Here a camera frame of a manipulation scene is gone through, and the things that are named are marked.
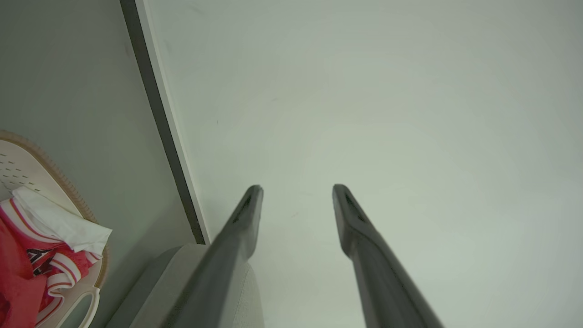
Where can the grey fabric sofa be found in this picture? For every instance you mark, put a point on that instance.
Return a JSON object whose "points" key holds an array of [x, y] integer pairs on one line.
{"points": [[155, 296]]}

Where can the white cloth garment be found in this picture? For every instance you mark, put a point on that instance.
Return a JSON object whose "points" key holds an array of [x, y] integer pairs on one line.
{"points": [[54, 223]]}

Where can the red jersey with white stripes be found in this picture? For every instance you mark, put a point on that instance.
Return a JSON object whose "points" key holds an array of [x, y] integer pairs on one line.
{"points": [[13, 282]]}

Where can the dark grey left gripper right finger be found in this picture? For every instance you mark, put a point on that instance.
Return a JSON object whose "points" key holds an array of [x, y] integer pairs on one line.
{"points": [[382, 278]]}

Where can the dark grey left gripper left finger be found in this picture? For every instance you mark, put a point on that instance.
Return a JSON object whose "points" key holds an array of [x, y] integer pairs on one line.
{"points": [[227, 264]]}

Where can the dark grey baseboard strip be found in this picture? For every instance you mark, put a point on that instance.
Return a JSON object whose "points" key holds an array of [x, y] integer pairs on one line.
{"points": [[154, 105]]}

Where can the beige plastic laundry basket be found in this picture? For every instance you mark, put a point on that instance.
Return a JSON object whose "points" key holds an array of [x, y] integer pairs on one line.
{"points": [[27, 164]]}

